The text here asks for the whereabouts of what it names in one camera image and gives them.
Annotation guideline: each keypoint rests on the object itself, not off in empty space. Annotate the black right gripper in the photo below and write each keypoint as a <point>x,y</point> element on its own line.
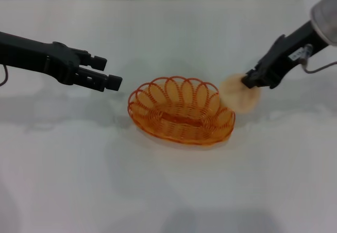
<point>284,54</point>

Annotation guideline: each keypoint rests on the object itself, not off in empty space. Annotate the beige round bun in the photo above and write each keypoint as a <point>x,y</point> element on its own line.
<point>237,99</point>

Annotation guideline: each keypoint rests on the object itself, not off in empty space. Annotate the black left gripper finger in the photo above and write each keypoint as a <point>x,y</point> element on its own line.
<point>114,82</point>

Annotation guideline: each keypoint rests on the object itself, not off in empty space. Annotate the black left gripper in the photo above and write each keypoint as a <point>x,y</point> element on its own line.
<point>31,54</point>

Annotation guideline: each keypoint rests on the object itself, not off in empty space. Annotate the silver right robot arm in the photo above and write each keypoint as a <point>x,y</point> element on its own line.
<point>326,17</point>

